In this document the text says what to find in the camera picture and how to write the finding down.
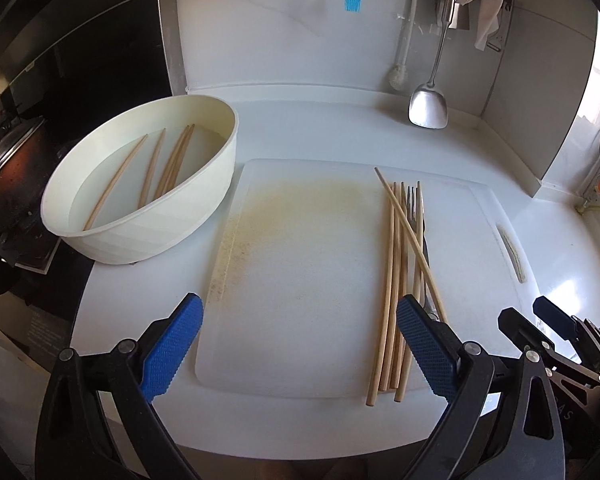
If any white dish brush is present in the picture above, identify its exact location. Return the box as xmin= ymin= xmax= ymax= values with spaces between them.
xmin=387 ymin=0 xmax=421 ymax=92

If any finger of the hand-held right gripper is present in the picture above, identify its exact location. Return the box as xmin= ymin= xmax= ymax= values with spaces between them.
xmin=532 ymin=296 xmax=600 ymax=361
xmin=497 ymin=307 xmax=600 ymax=391

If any dark pot with glass lid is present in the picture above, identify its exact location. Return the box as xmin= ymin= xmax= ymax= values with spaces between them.
xmin=0 ymin=107 xmax=48 ymax=231

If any metal spatula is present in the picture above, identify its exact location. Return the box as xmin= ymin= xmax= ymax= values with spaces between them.
xmin=407 ymin=0 xmax=461 ymax=129

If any beige hanging cloth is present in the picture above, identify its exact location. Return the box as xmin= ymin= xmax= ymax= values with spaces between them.
xmin=455 ymin=0 xmax=503 ymax=52

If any steel backsplash trim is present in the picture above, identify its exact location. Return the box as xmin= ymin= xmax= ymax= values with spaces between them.
xmin=155 ymin=0 xmax=188 ymax=93

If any black stove top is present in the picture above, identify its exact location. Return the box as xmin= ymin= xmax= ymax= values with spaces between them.
xmin=0 ymin=225 xmax=63 ymax=293

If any wooden chopstick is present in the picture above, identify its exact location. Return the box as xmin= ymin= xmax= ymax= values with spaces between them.
xmin=152 ymin=125 xmax=191 ymax=203
xmin=160 ymin=123 xmax=196 ymax=198
xmin=82 ymin=134 xmax=149 ymax=232
xmin=137 ymin=128 xmax=167 ymax=208

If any metal fork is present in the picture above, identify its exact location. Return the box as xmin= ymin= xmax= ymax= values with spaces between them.
xmin=406 ymin=181 xmax=438 ymax=321

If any white plastic cutting board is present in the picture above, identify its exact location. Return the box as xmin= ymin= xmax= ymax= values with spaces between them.
xmin=195 ymin=158 xmax=541 ymax=401

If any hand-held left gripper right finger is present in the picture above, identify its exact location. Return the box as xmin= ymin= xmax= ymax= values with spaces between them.
xmin=396 ymin=294 xmax=568 ymax=480

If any pile of wooden chopsticks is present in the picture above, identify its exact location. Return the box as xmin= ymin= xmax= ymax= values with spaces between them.
xmin=365 ymin=166 xmax=449 ymax=407

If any white round bowl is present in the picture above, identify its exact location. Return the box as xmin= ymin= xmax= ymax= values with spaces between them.
xmin=40 ymin=94 xmax=239 ymax=265

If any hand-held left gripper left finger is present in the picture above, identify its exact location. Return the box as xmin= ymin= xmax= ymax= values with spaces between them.
xmin=35 ymin=292 xmax=204 ymax=480

